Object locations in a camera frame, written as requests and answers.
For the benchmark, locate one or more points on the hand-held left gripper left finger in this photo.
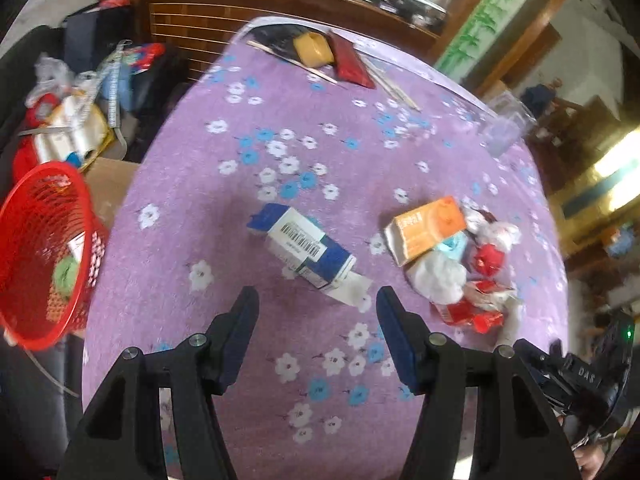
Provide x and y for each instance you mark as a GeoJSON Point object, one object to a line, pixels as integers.
{"type": "Point", "coordinates": [240, 341]}

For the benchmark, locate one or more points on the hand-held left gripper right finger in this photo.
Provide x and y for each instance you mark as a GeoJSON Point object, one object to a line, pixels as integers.
{"type": "Point", "coordinates": [397, 341]}

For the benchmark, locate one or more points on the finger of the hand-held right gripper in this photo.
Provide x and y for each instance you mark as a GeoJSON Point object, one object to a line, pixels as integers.
{"type": "Point", "coordinates": [541, 361]}

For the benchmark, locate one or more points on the white tissue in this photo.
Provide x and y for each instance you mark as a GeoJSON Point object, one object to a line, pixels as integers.
{"type": "Point", "coordinates": [440, 275]}

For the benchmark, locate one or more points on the orange and white box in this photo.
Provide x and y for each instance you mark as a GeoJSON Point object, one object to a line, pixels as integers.
{"type": "Point", "coordinates": [425, 230]}

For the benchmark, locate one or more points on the blue and white carton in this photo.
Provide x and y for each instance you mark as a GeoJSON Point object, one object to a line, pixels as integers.
{"type": "Point", "coordinates": [305, 245]}

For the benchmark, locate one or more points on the white plastic bag red print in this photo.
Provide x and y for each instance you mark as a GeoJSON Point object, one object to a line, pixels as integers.
{"type": "Point", "coordinates": [495, 232]}

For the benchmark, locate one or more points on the red plastic mesh basket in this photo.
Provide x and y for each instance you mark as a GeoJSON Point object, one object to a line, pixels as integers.
{"type": "Point", "coordinates": [35, 240]}

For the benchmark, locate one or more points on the red and white wrapper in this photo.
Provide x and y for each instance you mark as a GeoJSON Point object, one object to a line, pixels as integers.
{"type": "Point", "coordinates": [492, 291]}

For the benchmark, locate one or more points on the teal tissue packet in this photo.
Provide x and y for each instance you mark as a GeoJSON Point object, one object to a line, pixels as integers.
{"type": "Point", "coordinates": [452, 248]}

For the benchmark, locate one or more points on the purple floral tablecloth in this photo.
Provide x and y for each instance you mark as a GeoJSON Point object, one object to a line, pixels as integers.
{"type": "Point", "coordinates": [210, 210]}

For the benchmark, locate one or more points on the green item in basket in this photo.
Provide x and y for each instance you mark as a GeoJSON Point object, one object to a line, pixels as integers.
{"type": "Point", "coordinates": [66, 274]}

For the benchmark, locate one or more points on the cardboard box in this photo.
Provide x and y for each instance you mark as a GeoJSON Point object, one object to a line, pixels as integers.
{"type": "Point", "coordinates": [112, 185]}

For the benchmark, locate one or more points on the clear plastic pitcher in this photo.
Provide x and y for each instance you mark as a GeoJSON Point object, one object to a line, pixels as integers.
{"type": "Point", "coordinates": [507, 127]}

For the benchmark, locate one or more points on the pale wrapped chopsticks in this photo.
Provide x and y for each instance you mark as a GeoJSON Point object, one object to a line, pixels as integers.
{"type": "Point", "coordinates": [392, 85]}

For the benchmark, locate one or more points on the dark jacket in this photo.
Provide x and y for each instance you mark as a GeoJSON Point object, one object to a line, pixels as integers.
{"type": "Point", "coordinates": [537, 99]}

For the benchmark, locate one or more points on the yellow container with white rolls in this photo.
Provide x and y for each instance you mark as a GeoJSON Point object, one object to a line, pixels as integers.
{"type": "Point", "coordinates": [70, 130]}

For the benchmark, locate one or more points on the blue cloth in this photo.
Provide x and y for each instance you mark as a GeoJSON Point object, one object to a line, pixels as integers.
{"type": "Point", "coordinates": [120, 90]}

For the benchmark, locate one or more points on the measuring tape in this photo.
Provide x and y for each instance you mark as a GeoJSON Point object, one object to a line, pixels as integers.
{"type": "Point", "coordinates": [116, 90]}

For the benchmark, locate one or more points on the red foil pouch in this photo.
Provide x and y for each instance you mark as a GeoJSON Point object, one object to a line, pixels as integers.
{"type": "Point", "coordinates": [350, 62]}

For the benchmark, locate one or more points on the wooden chopstick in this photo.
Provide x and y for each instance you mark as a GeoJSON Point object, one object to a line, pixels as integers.
{"type": "Point", "coordinates": [295, 62]}

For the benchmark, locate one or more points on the red and blue toy package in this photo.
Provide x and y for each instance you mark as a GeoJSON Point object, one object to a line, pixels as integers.
{"type": "Point", "coordinates": [145, 57]}

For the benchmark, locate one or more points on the yellow tape roll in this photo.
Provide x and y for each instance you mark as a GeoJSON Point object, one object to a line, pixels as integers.
{"type": "Point", "coordinates": [312, 49]}

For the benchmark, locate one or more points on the black tray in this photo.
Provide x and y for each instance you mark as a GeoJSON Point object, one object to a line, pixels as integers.
{"type": "Point", "coordinates": [275, 40]}

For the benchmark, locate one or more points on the wooden counter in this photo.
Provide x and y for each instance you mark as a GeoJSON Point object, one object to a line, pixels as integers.
{"type": "Point", "coordinates": [210, 15]}

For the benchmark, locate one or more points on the clear plastic bag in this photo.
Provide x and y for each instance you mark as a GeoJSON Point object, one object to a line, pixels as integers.
{"type": "Point", "coordinates": [52, 72]}

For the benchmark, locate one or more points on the dark paper bag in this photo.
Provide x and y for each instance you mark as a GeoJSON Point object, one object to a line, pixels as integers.
{"type": "Point", "coordinates": [92, 35]}

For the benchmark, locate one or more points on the black sofa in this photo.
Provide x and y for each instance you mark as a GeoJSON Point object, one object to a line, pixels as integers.
{"type": "Point", "coordinates": [20, 70]}

